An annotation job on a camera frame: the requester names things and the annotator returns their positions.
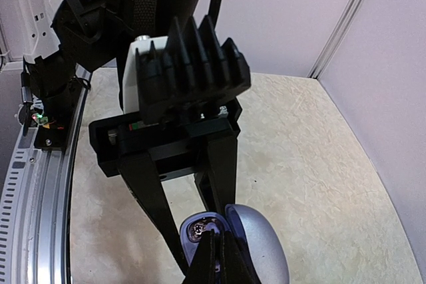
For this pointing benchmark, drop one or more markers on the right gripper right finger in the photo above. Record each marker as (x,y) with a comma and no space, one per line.
(234,269)

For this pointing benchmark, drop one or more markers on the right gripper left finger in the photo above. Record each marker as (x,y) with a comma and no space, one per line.
(202,269)

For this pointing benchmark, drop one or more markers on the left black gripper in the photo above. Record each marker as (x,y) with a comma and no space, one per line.
(208,147)

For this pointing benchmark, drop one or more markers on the purple earbud charging case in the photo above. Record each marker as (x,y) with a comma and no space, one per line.
(255,236)

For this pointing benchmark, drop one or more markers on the purple earbud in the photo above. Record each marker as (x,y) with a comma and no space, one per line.
(197,228)

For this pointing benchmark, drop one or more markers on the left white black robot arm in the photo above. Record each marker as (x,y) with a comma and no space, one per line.
(69,39)

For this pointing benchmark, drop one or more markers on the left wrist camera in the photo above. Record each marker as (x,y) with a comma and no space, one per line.
(183,75)

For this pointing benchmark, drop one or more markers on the left aluminium frame post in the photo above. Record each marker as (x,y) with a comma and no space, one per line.
(336,38)

